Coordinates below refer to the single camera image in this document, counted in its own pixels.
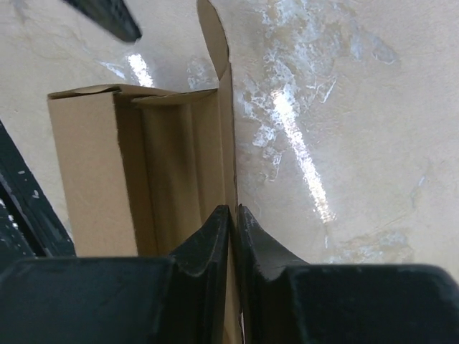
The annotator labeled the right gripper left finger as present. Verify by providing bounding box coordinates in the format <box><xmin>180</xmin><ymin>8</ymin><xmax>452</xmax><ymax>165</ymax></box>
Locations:
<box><xmin>1</xmin><ymin>206</ymin><xmax>230</xmax><ymax>343</ymax></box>

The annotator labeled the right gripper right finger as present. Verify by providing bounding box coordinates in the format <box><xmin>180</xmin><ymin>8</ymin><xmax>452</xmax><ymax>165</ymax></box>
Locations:
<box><xmin>237</xmin><ymin>206</ymin><xmax>458</xmax><ymax>343</ymax></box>

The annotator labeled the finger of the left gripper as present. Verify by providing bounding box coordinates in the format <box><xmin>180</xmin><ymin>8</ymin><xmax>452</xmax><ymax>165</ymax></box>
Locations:
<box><xmin>64</xmin><ymin>0</ymin><xmax>142</xmax><ymax>44</ymax></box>

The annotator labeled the brown cardboard box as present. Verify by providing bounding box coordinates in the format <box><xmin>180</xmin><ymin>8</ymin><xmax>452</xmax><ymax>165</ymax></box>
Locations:
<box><xmin>47</xmin><ymin>1</ymin><xmax>242</xmax><ymax>343</ymax></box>

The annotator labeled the black base frame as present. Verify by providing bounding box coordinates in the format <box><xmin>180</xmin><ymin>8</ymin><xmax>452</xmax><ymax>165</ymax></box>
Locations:
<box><xmin>1</xmin><ymin>125</ymin><xmax>75</xmax><ymax>270</ymax></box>

